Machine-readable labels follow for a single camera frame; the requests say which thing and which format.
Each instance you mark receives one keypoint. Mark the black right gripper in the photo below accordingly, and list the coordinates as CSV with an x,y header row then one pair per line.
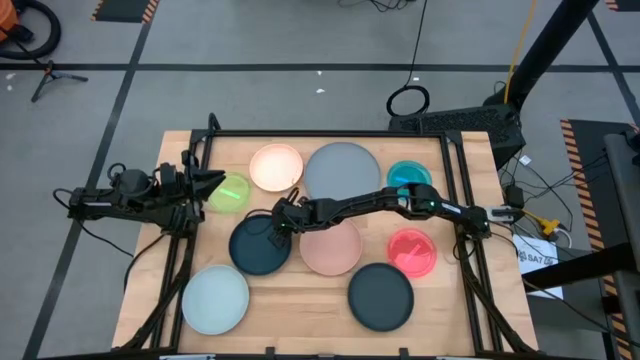
x,y
292,215

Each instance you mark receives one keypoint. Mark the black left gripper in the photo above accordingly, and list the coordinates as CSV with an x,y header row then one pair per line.
x,y
179,181

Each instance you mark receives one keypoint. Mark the light blue-grey plastic plate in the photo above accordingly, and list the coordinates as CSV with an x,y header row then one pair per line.
x,y
215,300

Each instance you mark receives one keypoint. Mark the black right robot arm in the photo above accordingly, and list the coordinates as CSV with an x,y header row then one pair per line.
x,y
380,202

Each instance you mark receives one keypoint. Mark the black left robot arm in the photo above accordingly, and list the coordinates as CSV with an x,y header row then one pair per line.
x,y
100,202

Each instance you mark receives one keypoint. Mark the green translucent small plate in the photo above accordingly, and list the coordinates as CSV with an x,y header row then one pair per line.
x,y
232,195

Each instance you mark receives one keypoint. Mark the dark teal plastic plate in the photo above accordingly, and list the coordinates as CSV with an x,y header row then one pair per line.
x,y
252,247

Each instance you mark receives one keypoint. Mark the peach plastic plate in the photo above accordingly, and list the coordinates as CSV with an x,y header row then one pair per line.
x,y
276,167

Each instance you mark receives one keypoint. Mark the pink plastic plate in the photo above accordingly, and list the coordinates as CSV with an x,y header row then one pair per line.
x,y
330,250

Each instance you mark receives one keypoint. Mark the large grey plastic plate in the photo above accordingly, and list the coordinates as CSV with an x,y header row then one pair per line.
x,y
342,170

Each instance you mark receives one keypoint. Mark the dark grey plastic plate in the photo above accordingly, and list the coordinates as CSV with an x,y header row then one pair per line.
x,y
380,297

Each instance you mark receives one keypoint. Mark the teal translucent small plate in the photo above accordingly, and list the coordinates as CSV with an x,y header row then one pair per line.
x,y
407,174

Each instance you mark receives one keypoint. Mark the red translucent small plate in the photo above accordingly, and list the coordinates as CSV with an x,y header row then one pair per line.
x,y
412,252

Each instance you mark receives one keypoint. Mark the small black tripod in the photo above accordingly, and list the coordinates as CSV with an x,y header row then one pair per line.
x,y
52,77

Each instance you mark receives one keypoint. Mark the hazard-striped black floor mat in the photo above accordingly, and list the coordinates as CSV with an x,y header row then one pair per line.
x,y
582,165
125,10
624,4

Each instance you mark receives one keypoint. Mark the black power adapter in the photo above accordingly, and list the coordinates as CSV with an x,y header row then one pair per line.
x,y
514,196

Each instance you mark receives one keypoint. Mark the white printed paper sheet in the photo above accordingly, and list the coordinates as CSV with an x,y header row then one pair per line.
x,y
537,257

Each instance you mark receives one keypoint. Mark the yellow plug connector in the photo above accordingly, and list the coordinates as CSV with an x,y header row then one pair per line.
x,y
547,226

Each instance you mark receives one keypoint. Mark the orange vacuum cleaner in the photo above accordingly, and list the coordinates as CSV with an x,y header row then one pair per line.
x,y
7,17

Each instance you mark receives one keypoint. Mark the black horizontal beam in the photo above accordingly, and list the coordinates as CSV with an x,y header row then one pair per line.
x,y
580,265

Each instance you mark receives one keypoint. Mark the black slanted post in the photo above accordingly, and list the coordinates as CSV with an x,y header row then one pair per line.
x,y
545,50

